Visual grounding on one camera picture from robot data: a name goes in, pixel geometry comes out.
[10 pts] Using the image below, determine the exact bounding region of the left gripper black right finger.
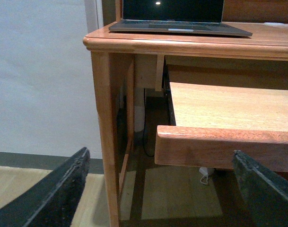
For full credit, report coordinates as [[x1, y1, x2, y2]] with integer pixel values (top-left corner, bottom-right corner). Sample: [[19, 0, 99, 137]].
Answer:
[[233, 150, 288, 227]]

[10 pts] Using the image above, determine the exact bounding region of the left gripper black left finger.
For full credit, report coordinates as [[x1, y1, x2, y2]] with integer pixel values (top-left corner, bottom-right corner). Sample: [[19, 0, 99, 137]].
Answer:
[[0, 147, 90, 227]]

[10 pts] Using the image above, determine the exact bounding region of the wooden pull-out keyboard tray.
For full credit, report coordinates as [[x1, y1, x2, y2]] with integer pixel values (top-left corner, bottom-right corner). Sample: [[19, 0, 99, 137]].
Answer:
[[155, 82, 288, 172]]

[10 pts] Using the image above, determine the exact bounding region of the white power adapter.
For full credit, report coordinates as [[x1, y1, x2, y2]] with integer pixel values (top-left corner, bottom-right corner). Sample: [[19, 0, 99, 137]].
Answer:
[[199, 167, 215, 185]]

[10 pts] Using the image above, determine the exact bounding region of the wooden desk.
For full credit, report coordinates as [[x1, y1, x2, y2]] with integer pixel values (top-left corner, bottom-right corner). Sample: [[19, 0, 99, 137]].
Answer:
[[83, 0, 288, 227]]

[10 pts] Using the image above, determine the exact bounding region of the silver laptop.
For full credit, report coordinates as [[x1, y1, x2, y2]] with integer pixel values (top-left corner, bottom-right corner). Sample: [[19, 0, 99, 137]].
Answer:
[[109, 0, 253, 37]]

